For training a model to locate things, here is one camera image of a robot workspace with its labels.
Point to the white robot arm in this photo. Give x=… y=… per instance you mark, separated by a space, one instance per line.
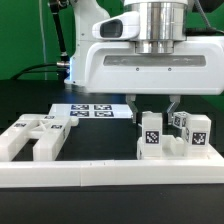
x=88 y=12

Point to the white chair back part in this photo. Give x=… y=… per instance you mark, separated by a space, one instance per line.
x=49 y=131

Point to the white tagged nut cube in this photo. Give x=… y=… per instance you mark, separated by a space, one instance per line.
x=179 y=119

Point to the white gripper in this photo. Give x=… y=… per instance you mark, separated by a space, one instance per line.
x=139 y=54

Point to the white U-shaped obstacle fence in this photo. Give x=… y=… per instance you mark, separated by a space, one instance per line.
x=112 y=172

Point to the white base tag sheet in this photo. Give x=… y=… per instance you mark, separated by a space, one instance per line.
x=92 y=111

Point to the white chair seat part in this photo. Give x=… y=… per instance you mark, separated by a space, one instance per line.
x=171 y=148

